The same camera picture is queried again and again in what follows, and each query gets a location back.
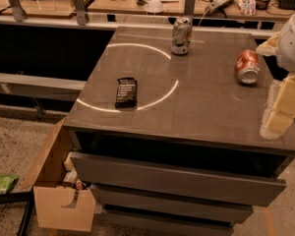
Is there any white power strip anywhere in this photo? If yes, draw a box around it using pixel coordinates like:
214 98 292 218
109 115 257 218
205 0 234 15

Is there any white bowl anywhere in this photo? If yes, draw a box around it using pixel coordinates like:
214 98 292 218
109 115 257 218
144 0 163 14

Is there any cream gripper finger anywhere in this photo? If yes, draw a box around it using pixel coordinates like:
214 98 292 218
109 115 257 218
260 73 295 140
256 32 279 56

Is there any black snack bar wrapper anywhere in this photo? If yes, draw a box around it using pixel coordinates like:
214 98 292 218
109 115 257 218
115 78 138 108

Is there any green chip bag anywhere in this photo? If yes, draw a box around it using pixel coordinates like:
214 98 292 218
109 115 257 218
0 174 19 195

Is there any grey metal bracket right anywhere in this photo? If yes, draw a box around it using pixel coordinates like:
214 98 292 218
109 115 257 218
184 0 196 17

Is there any grey metal bracket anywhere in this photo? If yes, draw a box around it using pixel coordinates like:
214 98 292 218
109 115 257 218
184 0 196 17
8 0 27 22
73 0 89 26

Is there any grey drawer cabinet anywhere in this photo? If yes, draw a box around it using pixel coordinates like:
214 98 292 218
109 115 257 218
65 28 295 236

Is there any grey metal bracket left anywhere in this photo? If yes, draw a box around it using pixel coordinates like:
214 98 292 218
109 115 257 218
8 0 27 22

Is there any black mesh cup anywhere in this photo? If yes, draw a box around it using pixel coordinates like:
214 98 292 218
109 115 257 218
256 0 271 10

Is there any cardboard box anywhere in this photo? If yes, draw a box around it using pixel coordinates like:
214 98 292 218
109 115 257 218
22 119 96 232

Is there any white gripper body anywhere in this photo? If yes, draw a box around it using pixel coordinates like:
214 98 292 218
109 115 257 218
276 13 295 72

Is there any red white snack packet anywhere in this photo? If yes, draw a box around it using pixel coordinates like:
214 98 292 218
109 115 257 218
238 0 256 16

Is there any green and white soda can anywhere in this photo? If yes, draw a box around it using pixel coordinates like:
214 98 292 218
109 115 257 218
171 17 192 55

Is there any grey metal bracket middle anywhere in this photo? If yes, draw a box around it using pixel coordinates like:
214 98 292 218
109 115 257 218
73 0 89 26

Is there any red coke can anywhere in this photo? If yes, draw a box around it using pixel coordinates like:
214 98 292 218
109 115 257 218
236 49 260 85

